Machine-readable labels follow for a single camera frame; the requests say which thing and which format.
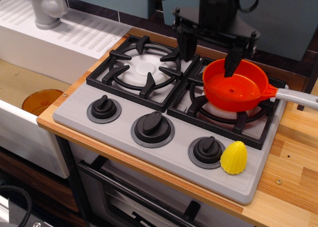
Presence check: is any yellow toy corn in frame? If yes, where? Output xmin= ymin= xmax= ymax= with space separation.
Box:
xmin=220 ymin=141 xmax=247 ymax=175

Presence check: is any white left burner disc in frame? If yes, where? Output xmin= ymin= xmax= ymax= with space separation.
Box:
xmin=114 ymin=55 xmax=178 ymax=91

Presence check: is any black right stove knob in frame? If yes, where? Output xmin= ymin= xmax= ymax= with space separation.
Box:
xmin=188 ymin=136 xmax=226 ymax=169

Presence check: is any white right burner disc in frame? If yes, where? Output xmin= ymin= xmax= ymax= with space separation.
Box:
xmin=197 ymin=101 xmax=266 ymax=124

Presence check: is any black braided cable lower left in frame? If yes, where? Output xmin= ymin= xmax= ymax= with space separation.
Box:
xmin=0 ymin=185 xmax=33 ymax=227

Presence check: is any black left stove knob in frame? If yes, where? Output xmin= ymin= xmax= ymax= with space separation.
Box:
xmin=86 ymin=95 xmax=122 ymax=124

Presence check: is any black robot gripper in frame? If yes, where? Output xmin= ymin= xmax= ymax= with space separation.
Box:
xmin=172 ymin=0 xmax=260 ymax=77

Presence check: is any white burner disc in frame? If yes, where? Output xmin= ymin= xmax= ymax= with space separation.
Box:
xmin=197 ymin=101 xmax=266 ymax=124
xmin=114 ymin=55 xmax=178 ymax=91

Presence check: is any orange plastic plate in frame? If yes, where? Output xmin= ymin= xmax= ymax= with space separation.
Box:
xmin=22 ymin=89 xmax=63 ymax=116

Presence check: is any black left burner grate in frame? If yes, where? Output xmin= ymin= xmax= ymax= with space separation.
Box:
xmin=86 ymin=35 xmax=200 ymax=112

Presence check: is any black right burner grate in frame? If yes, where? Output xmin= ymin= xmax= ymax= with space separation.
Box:
xmin=167 ymin=57 xmax=286 ymax=150

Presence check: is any black stove knob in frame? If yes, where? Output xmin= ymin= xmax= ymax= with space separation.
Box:
xmin=86 ymin=95 xmax=122 ymax=124
xmin=188 ymin=136 xmax=226 ymax=169
xmin=131 ymin=111 xmax=175 ymax=149

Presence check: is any grey toy stove top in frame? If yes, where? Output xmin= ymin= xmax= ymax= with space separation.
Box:
xmin=52 ymin=34 xmax=290 ymax=205

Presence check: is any black burner grate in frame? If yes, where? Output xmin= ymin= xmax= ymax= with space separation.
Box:
xmin=167 ymin=57 xmax=286 ymax=150
xmin=86 ymin=35 xmax=200 ymax=112

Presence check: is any black middle stove knob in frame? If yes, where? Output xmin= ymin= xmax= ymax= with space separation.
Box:
xmin=131 ymin=111 xmax=175 ymax=149

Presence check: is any white toy sink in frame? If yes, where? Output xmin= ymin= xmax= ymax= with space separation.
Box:
xmin=0 ymin=0 xmax=130 ymax=179

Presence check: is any grey toy faucet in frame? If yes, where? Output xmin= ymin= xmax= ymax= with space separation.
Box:
xmin=31 ymin=0 xmax=68 ymax=30

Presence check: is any orange pot with grey handle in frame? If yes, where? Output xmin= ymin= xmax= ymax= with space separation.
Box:
xmin=202 ymin=59 xmax=318 ymax=112

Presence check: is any toy oven door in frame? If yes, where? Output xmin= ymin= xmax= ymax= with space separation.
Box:
xmin=78 ymin=155 xmax=250 ymax=227

